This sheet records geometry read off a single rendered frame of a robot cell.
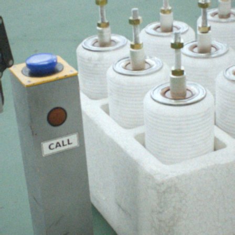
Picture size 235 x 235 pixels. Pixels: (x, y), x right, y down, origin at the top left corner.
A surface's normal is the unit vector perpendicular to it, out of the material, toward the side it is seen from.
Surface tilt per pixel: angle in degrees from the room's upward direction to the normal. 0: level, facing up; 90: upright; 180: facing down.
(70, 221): 90
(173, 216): 90
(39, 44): 0
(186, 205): 90
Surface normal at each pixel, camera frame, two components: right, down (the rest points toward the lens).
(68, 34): -0.07, -0.89
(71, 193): 0.44, 0.38
